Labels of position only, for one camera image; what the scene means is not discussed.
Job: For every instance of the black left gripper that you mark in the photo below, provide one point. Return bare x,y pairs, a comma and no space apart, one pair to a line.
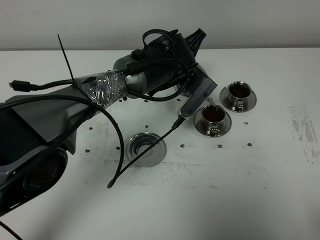
166,60

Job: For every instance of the stainless steel teapot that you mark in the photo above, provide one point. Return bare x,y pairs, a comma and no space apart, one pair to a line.
197,91

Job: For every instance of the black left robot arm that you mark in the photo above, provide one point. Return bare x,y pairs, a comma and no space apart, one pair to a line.
38,128

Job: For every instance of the far stainless steel teacup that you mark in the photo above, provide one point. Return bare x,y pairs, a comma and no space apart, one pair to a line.
239,89

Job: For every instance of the stainless steel teacup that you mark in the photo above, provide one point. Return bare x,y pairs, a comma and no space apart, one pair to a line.
213,114
239,89

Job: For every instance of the near stainless steel teacup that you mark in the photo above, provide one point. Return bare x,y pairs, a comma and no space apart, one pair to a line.
213,114

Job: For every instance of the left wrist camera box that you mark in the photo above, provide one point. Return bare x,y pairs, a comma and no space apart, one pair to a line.
199,71

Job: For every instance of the black cable tie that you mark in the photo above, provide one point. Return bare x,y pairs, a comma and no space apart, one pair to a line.
67,61

